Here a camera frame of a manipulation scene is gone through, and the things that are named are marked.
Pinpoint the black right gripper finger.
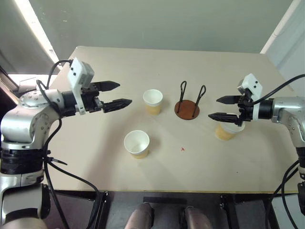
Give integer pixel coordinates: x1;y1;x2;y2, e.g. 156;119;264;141
208;112;241;124
215;95;244;105

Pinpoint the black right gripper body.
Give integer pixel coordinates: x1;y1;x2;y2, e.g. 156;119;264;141
237;90;254;127

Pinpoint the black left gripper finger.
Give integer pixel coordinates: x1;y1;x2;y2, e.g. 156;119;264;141
91;81;121;93
102;98;133;114

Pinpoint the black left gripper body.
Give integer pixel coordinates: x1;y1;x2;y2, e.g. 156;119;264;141
80;83;105;113

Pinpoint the paper cup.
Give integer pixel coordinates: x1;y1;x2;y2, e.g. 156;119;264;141
123;130;150;159
142;89;163;116
215;113;245;141

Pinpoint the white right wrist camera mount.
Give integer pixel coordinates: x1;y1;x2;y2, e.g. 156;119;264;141
237;73;263;121

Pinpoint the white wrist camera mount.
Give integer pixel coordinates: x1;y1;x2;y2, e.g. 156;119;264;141
237;73;263;121
67;57;95;116

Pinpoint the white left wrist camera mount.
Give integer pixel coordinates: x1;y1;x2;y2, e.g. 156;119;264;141
67;57;95;116

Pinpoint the brown round cup holder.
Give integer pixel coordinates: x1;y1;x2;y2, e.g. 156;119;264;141
174;81;206;121

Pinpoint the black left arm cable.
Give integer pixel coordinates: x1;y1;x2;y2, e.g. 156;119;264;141
35;59;101;229

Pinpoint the black table frame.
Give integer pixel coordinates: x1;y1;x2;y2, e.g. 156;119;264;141
53;190;279;229

